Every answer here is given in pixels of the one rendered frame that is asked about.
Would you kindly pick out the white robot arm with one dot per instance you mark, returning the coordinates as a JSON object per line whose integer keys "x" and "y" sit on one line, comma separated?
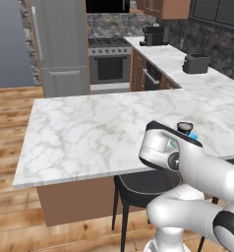
{"x": 194, "y": 206}

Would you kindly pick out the dark yogurt container grey lid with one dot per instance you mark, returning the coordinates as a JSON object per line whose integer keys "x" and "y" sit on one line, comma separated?
{"x": 185, "y": 126}

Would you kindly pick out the blue yogurt container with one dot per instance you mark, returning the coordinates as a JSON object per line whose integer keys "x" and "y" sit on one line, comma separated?
{"x": 194, "y": 136}

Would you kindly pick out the brown base cupboards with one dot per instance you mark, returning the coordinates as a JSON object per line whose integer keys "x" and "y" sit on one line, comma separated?
{"x": 137, "y": 74}

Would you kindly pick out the black dishwasher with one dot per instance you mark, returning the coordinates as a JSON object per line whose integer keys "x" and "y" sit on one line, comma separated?
{"x": 151, "y": 78}

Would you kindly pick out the steel oven with hob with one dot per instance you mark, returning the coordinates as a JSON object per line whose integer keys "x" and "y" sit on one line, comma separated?
{"x": 109, "y": 64}

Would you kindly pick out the brown kitchen island base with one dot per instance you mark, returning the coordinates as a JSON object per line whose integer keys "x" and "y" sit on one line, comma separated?
{"x": 76, "y": 200}

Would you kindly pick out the grey fridge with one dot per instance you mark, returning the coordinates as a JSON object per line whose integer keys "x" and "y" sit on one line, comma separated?
{"x": 61, "y": 46}

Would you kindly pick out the black coffee machine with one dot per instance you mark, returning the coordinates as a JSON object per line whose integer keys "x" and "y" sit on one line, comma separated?
{"x": 154, "y": 35}

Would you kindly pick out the dark grey toaster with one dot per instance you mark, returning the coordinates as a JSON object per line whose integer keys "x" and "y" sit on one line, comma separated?
{"x": 196, "y": 63}

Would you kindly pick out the black microwave oven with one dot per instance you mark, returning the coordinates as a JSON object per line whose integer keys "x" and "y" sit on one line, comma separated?
{"x": 107, "y": 6}

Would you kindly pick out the dark framed window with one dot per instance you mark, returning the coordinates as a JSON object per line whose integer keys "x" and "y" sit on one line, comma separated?
{"x": 217, "y": 13}

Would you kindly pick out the brown wall cupboards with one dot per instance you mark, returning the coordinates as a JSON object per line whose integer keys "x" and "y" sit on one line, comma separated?
{"x": 164, "y": 8}

